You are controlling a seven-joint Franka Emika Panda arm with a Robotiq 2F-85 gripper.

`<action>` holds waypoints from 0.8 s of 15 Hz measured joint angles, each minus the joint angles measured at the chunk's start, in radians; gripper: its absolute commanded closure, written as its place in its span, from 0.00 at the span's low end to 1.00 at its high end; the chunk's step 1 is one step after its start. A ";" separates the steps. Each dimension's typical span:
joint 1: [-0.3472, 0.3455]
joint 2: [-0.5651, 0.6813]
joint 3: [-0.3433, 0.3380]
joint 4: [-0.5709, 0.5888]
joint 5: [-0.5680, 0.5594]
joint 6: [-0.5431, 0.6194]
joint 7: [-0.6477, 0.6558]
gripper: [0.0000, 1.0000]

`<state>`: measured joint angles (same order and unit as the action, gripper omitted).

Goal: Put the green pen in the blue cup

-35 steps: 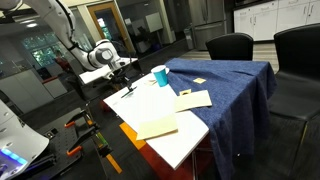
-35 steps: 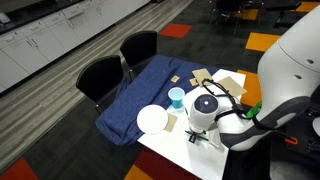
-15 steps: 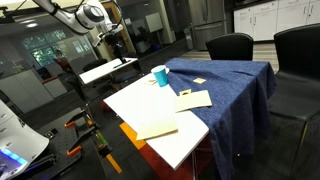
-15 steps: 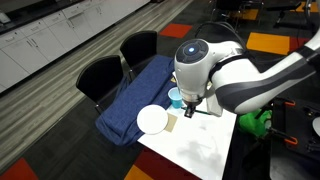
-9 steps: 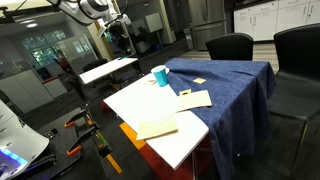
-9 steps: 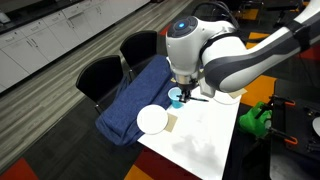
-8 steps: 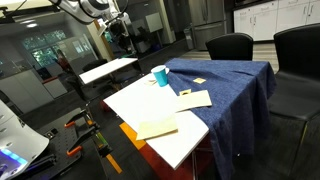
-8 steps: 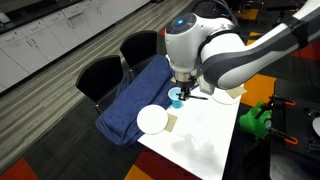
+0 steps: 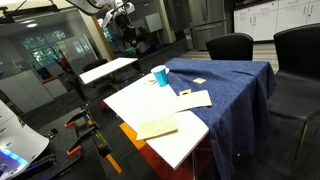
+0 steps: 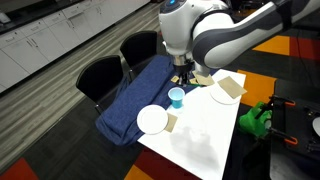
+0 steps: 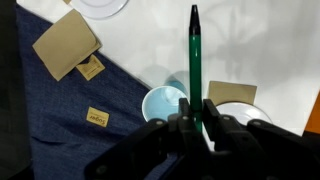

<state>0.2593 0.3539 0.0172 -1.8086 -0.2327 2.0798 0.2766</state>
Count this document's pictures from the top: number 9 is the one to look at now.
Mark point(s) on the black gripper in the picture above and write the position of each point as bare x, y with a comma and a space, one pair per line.
126, 30

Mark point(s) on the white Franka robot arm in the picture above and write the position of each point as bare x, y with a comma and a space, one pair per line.
20, 140

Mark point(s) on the blue paper cup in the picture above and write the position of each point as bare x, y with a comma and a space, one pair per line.
161, 78

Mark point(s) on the white background table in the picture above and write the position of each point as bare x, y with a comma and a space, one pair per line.
106, 68

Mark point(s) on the black background chair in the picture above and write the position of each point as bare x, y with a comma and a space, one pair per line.
95, 62

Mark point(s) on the medium tan paper sheet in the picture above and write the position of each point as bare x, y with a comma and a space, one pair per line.
150, 82

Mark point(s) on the grey trash bin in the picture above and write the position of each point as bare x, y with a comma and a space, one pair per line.
189, 38

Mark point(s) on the stainless steel fridge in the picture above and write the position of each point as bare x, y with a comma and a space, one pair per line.
210, 23

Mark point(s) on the small tan paper square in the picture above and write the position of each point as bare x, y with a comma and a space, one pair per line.
199, 80
185, 92

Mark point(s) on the black plastic chair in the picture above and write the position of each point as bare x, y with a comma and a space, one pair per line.
296, 50
230, 46

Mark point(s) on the blue table cloth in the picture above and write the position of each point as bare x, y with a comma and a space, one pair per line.
233, 86

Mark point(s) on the black kitchen countertop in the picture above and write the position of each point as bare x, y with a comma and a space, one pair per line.
253, 3

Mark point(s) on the black mounting platform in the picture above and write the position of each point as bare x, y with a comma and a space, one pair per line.
63, 143

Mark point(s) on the white base cabinets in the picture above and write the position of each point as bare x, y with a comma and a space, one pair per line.
276, 20

